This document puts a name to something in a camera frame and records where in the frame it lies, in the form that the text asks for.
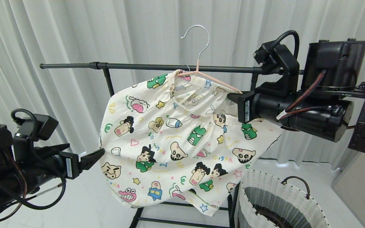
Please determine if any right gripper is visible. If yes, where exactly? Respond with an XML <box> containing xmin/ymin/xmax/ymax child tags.
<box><xmin>237</xmin><ymin>91</ymin><xmax>355</xmax><ymax>143</ymax></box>

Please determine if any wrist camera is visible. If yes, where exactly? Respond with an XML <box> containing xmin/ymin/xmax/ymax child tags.
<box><xmin>12</xmin><ymin>113</ymin><xmax>60</xmax><ymax>159</ymax></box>
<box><xmin>253</xmin><ymin>42</ymin><xmax>301</xmax><ymax>97</ymax></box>

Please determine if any white laundry basket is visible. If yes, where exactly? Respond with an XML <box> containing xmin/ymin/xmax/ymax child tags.
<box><xmin>235</xmin><ymin>170</ymin><xmax>330</xmax><ymax>228</ymax></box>

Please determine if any cream printed garment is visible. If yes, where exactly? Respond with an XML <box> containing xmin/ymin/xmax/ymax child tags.
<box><xmin>99</xmin><ymin>70</ymin><xmax>283</xmax><ymax>218</ymax></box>

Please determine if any black clothes rack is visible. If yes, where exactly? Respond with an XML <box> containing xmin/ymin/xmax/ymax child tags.
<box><xmin>40</xmin><ymin>62</ymin><xmax>304</xmax><ymax>228</ymax></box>

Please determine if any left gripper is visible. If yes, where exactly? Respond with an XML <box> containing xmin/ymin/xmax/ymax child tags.
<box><xmin>27</xmin><ymin>143</ymin><xmax>106</xmax><ymax>191</ymax></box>

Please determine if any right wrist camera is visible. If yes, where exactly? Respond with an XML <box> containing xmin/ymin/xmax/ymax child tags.
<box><xmin>253</xmin><ymin>42</ymin><xmax>301</xmax><ymax>97</ymax></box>

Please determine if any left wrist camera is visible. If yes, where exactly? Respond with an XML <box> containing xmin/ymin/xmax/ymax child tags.
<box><xmin>12</xmin><ymin>113</ymin><xmax>60</xmax><ymax>159</ymax></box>

